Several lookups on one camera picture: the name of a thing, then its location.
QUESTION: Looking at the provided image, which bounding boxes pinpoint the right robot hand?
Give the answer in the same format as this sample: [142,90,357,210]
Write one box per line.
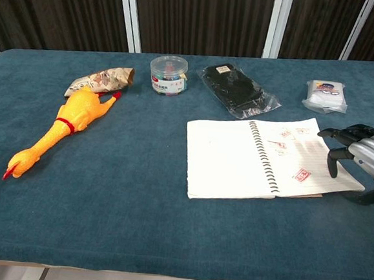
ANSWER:
[312,121,374,206]

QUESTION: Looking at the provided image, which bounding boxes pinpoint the spiral notebook with kraft cover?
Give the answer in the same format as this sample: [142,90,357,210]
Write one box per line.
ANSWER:
[180,107,372,213]

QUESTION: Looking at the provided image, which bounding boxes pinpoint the small white packaged card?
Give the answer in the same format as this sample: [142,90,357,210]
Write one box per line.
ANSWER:
[301,78,350,114]

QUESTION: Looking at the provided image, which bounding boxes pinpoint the black gloves in plastic bag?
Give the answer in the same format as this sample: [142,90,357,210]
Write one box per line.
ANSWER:
[192,61,285,123]

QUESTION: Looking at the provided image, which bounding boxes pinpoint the clear jar of coloured clips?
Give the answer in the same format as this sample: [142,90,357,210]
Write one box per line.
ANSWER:
[147,54,189,98]

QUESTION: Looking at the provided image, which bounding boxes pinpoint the blue table cloth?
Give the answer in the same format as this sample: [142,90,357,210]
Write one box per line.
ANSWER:
[0,30,374,280]

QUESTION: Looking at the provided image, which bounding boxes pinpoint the printed paper snack bag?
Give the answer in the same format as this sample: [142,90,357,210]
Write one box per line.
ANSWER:
[63,62,137,103]

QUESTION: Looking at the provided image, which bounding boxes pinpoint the yellow rubber chicken toy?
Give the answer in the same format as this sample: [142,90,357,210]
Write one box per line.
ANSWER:
[2,80,123,189]

